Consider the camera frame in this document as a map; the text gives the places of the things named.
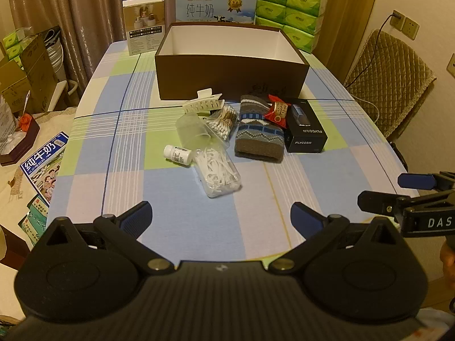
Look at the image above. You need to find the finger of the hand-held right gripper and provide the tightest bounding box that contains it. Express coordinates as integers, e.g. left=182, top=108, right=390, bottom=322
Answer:
left=398, top=171, right=455, bottom=191
left=357, top=191, right=419, bottom=217

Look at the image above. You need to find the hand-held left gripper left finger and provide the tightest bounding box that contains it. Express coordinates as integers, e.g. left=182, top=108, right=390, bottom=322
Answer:
left=44, top=201, right=175, bottom=275

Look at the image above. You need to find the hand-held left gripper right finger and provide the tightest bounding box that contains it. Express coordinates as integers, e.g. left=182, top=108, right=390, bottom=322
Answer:
left=268, top=202, right=408, bottom=276

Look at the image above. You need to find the white pill bottle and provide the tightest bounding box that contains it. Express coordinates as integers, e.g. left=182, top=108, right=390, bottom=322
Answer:
left=164, top=144, right=193, bottom=166

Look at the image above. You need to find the clear box of floss picks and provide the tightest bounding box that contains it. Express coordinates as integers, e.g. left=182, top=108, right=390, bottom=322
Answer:
left=192, top=145, right=244, bottom=199

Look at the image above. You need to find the striped knitted sock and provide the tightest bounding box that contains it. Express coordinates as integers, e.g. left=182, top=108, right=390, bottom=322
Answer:
left=234, top=94, right=285, bottom=163

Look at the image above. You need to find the clear plastic cup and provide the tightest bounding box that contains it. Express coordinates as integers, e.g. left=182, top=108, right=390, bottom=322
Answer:
left=177, top=113, right=212, bottom=146

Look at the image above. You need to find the red snack packet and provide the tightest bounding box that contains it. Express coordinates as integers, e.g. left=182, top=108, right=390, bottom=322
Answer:
left=265, top=94, right=289, bottom=128

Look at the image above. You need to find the bag of cotton swabs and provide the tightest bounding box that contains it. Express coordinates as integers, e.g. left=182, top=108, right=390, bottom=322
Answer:
left=204, top=101, right=238, bottom=141

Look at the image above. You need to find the white cardboard box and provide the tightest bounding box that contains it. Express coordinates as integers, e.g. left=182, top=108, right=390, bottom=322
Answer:
left=154, top=21, right=310, bottom=102

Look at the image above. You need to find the person's right hand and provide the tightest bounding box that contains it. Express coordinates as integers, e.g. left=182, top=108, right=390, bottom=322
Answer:
left=440, top=242, right=455, bottom=289

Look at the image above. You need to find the black shaver box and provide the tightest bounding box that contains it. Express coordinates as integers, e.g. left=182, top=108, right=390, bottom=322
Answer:
left=283, top=97, right=328, bottom=153

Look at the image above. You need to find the green printed carton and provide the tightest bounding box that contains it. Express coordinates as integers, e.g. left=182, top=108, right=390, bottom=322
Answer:
left=18, top=195, right=51, bottom=249

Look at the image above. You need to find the flat blue milk carton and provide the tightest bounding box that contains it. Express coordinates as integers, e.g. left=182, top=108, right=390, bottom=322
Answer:
left=19, top=131, right=70, bottom=207

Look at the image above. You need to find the quilted brown chair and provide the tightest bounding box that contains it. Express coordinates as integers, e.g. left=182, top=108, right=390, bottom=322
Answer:
left=343, top=29, right=437, bottom=140

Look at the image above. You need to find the white hair claw clip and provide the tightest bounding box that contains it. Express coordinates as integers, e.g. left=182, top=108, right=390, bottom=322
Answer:
left=183, top=88, right=224, bottom=116

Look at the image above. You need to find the dark wooden tray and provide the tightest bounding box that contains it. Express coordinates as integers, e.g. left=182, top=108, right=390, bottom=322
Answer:
left=0, top=114, right=41, bottom=167

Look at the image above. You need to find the large printed cardboard carton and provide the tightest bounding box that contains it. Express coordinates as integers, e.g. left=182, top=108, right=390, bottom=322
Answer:
left=18, top=25, right=66, bottom=114

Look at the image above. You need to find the plain brown cardboard carton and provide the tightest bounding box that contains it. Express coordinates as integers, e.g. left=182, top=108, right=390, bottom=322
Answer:
left=0, top=59, right=30, bottom=114

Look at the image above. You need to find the white fan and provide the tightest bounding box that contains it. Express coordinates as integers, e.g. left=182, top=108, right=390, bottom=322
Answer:
left=37, top=26, right=68, bottom=82

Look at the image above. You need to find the white product box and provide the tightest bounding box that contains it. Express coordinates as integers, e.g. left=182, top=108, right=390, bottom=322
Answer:
left=123, top=0, right=166, bottom=56

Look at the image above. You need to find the wooden door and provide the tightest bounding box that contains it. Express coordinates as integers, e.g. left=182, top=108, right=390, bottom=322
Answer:
left=297, top=0, right=384, bottom=65

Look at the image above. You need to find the green tissue packet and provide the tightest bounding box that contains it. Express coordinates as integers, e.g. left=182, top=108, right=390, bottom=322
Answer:
left=5, top=43, right=25, bottom=61
left=2, top=29, right=26, bottom=45

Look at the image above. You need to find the pack of green tissue packets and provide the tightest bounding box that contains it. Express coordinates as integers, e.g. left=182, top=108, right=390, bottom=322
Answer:
left=254, top=0, right=328, bottom=54

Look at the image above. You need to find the brown curtain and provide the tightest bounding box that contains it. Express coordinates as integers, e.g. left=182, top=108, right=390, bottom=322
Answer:
left=5, top=0, right=299, bottom=89

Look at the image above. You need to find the blue milk carton box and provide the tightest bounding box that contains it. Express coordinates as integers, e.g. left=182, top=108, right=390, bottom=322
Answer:
left=175, top=0, right=257, bottom=25

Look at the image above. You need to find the white cable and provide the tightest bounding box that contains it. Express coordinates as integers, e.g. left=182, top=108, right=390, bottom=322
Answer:
left=346, top=85, right=379, bottom=114

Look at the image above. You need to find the beige wall socket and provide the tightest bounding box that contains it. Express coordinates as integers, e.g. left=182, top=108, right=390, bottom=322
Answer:
left=390, top=9, right=419, bottom=41

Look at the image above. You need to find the black charger cable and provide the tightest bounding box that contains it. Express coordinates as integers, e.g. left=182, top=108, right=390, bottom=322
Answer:
left=345, top=11, right=404, bottom=89

